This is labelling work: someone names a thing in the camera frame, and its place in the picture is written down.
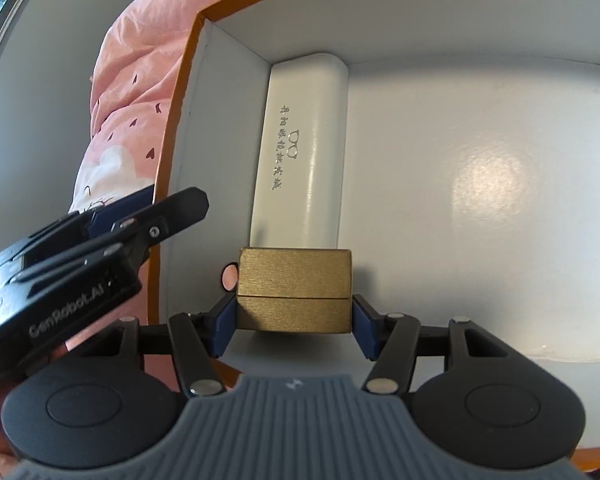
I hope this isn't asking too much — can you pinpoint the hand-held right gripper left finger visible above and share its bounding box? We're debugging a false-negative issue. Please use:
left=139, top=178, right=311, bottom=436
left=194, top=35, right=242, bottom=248
left=98, top=292, right=239, bottom=399

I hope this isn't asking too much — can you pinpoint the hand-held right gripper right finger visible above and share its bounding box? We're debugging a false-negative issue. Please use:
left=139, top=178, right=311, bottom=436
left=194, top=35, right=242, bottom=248
left=351, top=294, right=527, bottom=395

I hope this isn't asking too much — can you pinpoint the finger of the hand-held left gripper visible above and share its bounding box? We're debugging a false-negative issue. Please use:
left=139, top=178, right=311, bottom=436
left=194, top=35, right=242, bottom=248
left=30, top=185, right=157, bottom=247
left=111, top=186, right=210, bottom=267

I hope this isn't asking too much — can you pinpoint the gold rectangular box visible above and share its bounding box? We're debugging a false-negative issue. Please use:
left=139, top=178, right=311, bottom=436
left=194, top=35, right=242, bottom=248
left=236, top=246, right=354, bottom=335

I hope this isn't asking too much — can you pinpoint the orange cardboard box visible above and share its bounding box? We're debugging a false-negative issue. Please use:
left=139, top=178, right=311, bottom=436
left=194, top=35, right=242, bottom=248
left=147, top=0, right=600, bottom=480

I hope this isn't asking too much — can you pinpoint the pink printed blanket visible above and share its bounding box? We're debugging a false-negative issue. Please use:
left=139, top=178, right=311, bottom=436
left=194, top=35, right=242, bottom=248
left=55, top=0, right=291, bottom=361

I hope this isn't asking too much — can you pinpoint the white glasses case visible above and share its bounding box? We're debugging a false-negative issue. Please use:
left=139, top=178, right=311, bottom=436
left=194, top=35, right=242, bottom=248
left=249, top=52, right=350, bottom=252

